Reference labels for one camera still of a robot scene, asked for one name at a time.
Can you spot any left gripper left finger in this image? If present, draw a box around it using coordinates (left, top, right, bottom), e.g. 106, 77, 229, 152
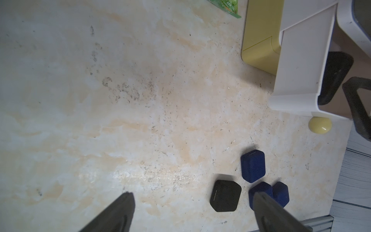
80, 192, 135, 232

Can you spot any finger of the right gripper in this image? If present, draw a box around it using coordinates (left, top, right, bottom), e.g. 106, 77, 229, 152
342, 76, 371, 141

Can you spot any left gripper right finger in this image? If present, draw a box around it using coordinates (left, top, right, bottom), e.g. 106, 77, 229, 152
253, 192, 312, 232

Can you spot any navy brooch box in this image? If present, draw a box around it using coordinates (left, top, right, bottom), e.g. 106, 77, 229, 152
241, 149, 266, 183
248, 182, 273, 211
272, 181, 289, 208

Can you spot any black brooch box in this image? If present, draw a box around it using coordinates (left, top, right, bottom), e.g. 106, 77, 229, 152
317, 51, 354, 105
210, 180, 242, 212

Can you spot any three-tier drawer cabinet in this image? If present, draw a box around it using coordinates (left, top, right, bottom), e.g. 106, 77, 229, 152
242, 1, 371, 121

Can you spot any green snack bag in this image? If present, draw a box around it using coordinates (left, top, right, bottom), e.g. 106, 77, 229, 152
208, 0, 241, 18

